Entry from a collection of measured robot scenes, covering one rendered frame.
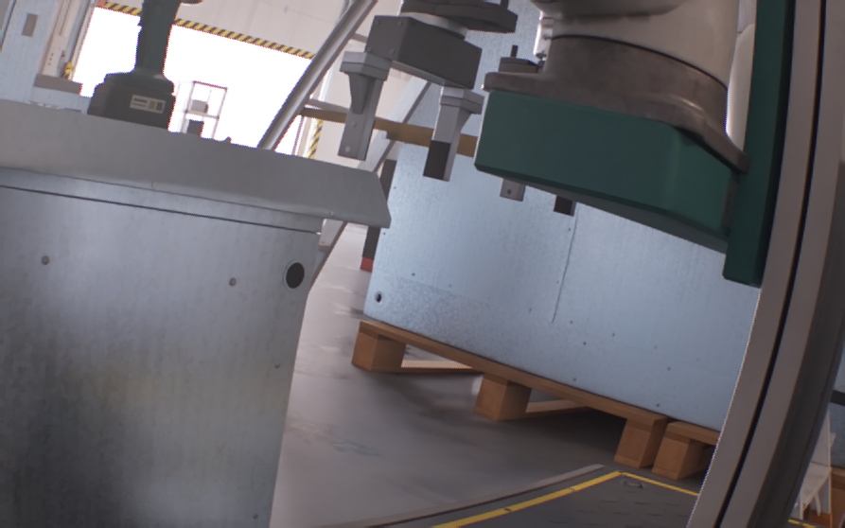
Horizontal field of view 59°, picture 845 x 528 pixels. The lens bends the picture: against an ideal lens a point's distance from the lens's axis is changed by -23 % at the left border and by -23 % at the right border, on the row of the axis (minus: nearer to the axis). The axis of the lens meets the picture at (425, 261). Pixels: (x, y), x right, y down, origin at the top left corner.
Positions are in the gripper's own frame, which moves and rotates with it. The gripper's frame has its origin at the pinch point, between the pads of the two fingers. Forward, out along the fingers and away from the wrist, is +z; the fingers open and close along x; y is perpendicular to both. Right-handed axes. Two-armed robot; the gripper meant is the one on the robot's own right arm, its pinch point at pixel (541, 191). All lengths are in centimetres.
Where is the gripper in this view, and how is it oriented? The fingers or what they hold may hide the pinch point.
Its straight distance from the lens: 116.0
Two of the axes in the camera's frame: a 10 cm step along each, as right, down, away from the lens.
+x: 5.9, 0.8, 8.0
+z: -2.3, 9.7, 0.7
